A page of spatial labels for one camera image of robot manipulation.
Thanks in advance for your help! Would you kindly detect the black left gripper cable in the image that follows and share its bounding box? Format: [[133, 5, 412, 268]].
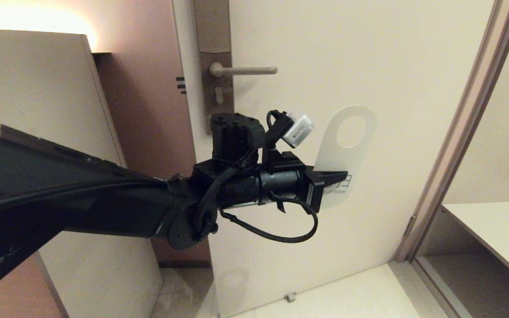
[[219, 197, 319, 244]]

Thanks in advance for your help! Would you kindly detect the white shelf board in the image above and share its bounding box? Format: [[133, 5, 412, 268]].
[[441, 201, 509, 295]]

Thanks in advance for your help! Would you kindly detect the brown metal lock plate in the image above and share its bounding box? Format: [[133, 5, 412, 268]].
[[193, 0, 236, 134]]

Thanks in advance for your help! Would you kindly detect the black left camera bracket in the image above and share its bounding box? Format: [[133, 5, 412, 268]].
[[265, 110, 307, 174]]

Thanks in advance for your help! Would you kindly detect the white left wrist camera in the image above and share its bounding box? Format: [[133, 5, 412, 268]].
[[282, 112, 315, 148]]

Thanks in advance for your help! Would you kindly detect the metal door handle lever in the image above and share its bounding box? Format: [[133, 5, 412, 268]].
[[209, 62, 278, 78]]

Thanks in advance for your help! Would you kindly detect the dark baseboard strip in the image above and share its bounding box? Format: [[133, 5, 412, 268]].
[[159, 261, 212, 269]]

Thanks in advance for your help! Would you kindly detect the beige partition panel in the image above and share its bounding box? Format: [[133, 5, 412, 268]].
[[0, 29, 163, 318]]

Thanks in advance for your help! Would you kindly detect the blue do-not-disturb door hanger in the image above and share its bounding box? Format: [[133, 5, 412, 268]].
[[313, 105, 377, 209]]

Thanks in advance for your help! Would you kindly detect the cream door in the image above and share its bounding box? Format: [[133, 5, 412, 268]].
[[171, 0, 496, 318]]

